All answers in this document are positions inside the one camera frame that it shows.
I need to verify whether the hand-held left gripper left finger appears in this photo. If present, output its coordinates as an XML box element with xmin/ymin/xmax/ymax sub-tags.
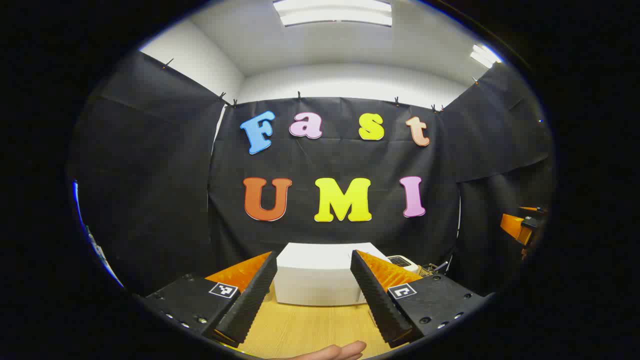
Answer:
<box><xmin>134</xmin><ymin>251</ymin><xmax>279</xmax><ymax>348</ymax></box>

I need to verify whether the white toaster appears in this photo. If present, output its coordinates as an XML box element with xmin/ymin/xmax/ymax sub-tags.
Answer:
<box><xmin>387</xmin><ymin>255</ymin><xmax>420</xmax><ymax>274</ymax></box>

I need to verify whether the small ceiling light panel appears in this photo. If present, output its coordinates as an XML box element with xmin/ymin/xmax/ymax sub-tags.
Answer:
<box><xmin>469</xmin><ymin>43</ymin><xmax>503</xmax><ymax>69</ymax></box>

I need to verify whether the large ceiling light panel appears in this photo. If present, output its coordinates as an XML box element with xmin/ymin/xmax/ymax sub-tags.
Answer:
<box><xmin>272</xmin><ymin>0</ymin><xmax>394</xmax><ymax>28</ymax></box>

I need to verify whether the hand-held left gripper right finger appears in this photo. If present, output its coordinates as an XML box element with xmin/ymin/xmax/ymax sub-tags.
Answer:
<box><xmin>350</xmin><ymin>250</ymin><xmax>488</xmax><ymax>349</ymax></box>

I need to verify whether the black backdrop cloth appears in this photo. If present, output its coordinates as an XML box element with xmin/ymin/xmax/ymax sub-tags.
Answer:
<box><xmin>67</xmin><ymin>50</ymin><xmax>556</xmax><ymax>297</ymax></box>

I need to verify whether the white microwave oven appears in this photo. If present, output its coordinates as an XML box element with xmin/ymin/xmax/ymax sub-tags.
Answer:
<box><xmin>274</xmin><ymin>242</ymin><xmax>397</xmax><ymax>307</ymax></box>

